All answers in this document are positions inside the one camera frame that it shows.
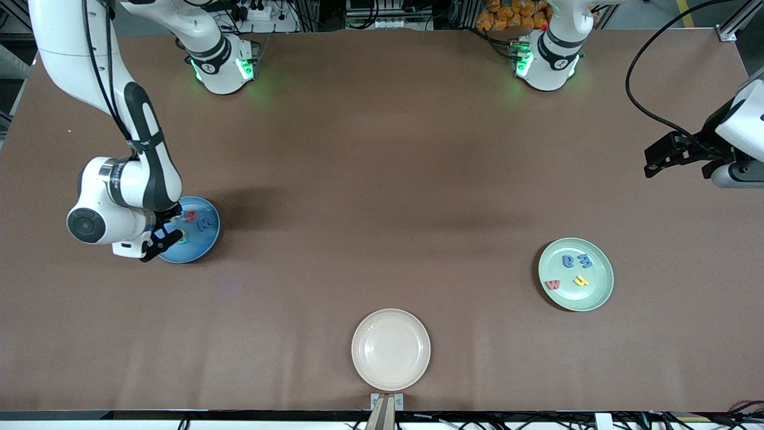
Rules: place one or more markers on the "white power strip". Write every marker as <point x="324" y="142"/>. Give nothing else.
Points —
<point x="283" y="25"/>

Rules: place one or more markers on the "beige plate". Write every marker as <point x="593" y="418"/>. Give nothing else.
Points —
<point x="391" y="349"/>

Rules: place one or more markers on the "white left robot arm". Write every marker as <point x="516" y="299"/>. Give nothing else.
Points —
<point x="546" y="60"/>

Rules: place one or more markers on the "aluminium frame profile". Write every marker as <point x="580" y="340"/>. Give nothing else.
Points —
<point x="737" y="21"/>
<point x="15" y="15"/>

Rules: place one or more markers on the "blue plate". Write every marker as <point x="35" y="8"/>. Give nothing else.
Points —
<point x="200" y="245"/>

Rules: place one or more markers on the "red lowercase letter w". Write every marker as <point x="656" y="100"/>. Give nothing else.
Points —
<point x="553" y="285"/>

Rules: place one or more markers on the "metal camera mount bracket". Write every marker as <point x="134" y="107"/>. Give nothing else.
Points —
<point x="387" y="412"/>

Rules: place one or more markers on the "yellow lowercase letter h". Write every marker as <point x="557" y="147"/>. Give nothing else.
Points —
<point x="581" y="280"/>

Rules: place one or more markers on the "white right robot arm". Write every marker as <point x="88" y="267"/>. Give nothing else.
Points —
<point x="77" y="54"/>

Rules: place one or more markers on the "red uppercase letter Q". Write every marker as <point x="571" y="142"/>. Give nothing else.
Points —
<point x="191" y="215"/>

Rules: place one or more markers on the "blue uppercase letter W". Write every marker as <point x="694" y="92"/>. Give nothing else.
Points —
<point x="205" y="224"/>

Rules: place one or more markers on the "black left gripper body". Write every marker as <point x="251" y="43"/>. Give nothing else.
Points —
<point x="709" y="138"/>

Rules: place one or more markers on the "blue lowercase letter m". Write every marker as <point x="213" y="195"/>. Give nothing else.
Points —
<point x="585" y="260"/>

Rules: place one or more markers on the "small white box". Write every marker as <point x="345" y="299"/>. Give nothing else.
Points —
<point x="603" y="421"/>

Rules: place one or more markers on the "green plate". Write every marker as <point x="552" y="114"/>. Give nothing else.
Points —
<point x="591" y="298"/>

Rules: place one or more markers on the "orange bag pile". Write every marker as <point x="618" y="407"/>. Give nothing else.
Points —
<point x="507" y="15"/>

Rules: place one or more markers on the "blue lowercase letter p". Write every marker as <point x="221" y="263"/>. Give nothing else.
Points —
<point x="568" y="261"/>

